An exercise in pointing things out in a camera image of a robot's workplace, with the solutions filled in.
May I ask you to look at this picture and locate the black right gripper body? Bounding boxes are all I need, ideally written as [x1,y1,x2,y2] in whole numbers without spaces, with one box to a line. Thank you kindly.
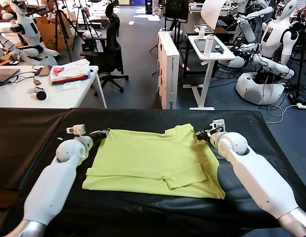
[200,130,214,142]

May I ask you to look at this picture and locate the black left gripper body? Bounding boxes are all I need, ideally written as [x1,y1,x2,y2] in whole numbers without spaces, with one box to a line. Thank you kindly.
[89,131,106,147]

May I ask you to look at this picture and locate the yellow-green printed t-shirt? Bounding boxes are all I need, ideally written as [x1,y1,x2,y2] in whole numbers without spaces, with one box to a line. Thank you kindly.
[81,124,226,199]

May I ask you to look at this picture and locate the stack of folded clothes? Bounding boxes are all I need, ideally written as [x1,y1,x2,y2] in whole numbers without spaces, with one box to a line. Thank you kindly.
[49,58,91,86]

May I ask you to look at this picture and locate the white plastic packet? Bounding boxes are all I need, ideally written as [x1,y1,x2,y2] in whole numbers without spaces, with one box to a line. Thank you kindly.
[62,83,82,91]

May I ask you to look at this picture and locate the large flat carton box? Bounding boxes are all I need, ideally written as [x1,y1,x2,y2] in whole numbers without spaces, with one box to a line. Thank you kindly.
[157,31,181,110]

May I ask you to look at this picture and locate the black white VR controller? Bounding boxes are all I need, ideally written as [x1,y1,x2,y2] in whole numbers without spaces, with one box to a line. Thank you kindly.
[27,86,47,101]

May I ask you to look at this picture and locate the black table cover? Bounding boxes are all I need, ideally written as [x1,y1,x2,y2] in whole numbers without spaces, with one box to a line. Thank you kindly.
[0,108,306,237]
[0,108,71,191]

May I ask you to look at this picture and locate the small white standing desk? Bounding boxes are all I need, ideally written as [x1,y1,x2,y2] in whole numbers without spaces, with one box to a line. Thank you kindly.
[182,35,237,111]

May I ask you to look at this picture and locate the black office chair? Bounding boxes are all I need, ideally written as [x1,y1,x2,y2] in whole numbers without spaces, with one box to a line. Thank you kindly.
[80,0,130,97]

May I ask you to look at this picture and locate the brown notebook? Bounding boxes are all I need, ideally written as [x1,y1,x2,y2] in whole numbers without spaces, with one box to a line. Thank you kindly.
[38,65,54,77]

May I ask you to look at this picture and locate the black tablet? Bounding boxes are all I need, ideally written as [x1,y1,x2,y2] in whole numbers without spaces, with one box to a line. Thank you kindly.
[194,38,225,54]

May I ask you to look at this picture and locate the white insulated bottle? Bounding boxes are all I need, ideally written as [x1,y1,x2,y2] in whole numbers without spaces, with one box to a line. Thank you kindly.
[203,34,215,57]

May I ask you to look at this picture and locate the large white desk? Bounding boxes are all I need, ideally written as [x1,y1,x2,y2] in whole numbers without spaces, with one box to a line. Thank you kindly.
[0,65,108,109]

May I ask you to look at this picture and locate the brown wooden desk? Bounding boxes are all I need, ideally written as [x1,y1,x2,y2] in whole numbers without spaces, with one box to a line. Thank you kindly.
[180,13,230,37]

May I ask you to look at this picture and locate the brown cardboard box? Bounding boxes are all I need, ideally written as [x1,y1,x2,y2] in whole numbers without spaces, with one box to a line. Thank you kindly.
[36,16,77,52]

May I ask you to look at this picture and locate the grey laptop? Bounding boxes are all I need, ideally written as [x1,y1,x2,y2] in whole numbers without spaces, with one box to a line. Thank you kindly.
[0,68,21,83]

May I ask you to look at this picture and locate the white humanoid robot right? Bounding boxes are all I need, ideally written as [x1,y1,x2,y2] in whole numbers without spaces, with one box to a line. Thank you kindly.
[235,0,300,106]

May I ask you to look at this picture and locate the white humanoid robot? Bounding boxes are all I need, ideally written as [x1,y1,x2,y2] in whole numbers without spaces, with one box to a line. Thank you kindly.
[235,0,300,106]
[0,0,60,66]

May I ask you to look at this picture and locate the white curved sheet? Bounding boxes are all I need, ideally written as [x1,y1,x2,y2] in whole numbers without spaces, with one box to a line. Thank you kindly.
[201,0,228,30]

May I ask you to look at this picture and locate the black monitor on stand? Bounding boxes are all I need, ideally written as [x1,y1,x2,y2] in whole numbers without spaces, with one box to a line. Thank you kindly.
[165,0,189,24]

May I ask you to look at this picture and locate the white humanoid robot left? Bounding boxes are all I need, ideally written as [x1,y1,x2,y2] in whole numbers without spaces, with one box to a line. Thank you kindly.
[0,0,60,66]

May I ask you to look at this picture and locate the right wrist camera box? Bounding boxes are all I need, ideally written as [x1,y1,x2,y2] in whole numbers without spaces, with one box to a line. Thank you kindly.
[209,118,227,132]

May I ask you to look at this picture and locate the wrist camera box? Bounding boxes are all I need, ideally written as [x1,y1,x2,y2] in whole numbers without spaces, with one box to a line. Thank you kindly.
[66,124,86,137]
[209,118,227,132]

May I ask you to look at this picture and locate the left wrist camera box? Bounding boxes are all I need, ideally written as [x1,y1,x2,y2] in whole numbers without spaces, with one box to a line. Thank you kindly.
[66,124,86,137]

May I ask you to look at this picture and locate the white floor cable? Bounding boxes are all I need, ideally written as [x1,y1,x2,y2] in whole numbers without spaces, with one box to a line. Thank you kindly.
[265,104,299,123]

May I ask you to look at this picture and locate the white ring VR controller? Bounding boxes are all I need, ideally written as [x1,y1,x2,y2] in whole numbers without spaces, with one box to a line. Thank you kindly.
[194,24,215,39]

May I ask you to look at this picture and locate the black camera tripod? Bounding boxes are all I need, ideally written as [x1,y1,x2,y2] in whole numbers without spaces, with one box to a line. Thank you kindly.
[74,5,101,53]
[51,0,79,63]

